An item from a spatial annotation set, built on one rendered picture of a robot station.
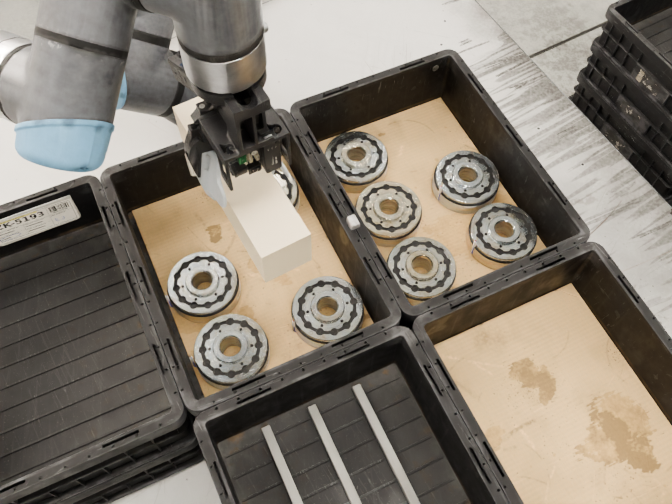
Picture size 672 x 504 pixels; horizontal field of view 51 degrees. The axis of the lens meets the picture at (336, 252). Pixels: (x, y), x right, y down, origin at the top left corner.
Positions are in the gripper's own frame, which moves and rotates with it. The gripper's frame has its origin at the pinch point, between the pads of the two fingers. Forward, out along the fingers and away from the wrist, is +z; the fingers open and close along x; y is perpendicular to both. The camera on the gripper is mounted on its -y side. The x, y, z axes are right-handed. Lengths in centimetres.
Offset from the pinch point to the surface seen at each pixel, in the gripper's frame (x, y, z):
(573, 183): 62, 5, 39
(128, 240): -14.7, -8.5, 16.0
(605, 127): 109, -20, 79
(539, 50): 137, -71, 109
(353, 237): 12.6, 6.3, 15.9
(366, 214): 18.7, 0.4, 23.0
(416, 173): 31.0, -3.8, 26.0
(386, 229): 20.0, 4.2, 23.0
